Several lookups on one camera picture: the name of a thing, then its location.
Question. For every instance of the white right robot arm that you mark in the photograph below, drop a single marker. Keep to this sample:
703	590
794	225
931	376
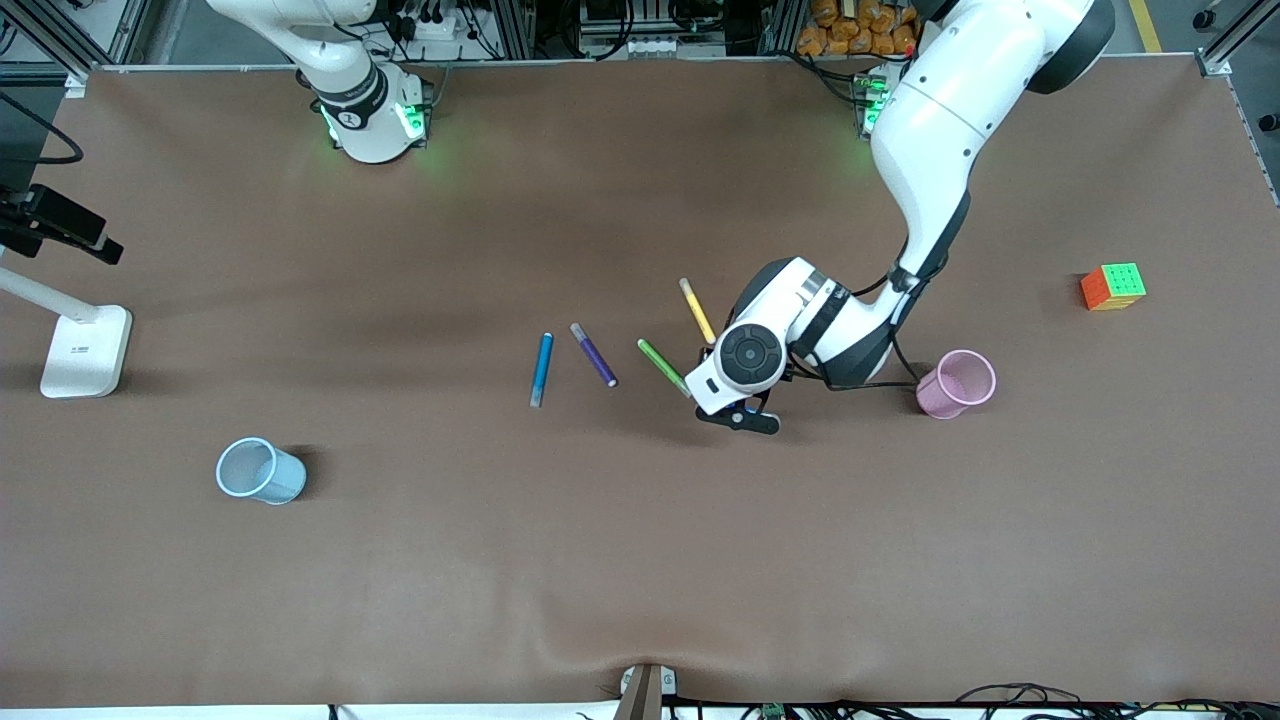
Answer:
365	120

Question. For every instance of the pink mesh cup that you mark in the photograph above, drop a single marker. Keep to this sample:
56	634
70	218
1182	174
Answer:
945	400

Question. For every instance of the colourful puzzle cube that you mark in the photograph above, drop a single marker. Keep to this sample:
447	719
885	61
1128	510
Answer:
1112	287

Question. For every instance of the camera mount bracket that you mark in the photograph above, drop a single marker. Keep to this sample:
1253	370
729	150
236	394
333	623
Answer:
643	692

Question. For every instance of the blue marker pen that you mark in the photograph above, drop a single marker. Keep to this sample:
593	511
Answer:
541	370

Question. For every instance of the light blue mesh cup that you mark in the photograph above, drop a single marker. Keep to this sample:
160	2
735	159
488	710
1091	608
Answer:
285	482

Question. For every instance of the aluminium frame profile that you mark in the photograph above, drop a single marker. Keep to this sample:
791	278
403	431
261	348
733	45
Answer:
1225	50
60	35

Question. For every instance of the purple marker pen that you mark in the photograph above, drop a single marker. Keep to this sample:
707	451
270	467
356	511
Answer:
594	356

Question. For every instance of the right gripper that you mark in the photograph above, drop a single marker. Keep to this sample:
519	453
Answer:
12	216

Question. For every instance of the green marker pen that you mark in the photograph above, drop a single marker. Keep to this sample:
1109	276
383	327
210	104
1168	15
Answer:
660	362

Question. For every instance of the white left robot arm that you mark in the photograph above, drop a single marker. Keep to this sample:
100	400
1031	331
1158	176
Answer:
940	130

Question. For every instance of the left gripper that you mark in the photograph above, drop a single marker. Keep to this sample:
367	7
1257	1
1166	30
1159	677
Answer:
702	353

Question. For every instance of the yellow marker pen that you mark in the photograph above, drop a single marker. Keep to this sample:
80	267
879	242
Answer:
696	308

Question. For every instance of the white power strip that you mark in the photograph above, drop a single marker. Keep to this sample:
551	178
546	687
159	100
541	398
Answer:
430	28

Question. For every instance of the long white socket strip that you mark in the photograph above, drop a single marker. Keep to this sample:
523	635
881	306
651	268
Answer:
660	46

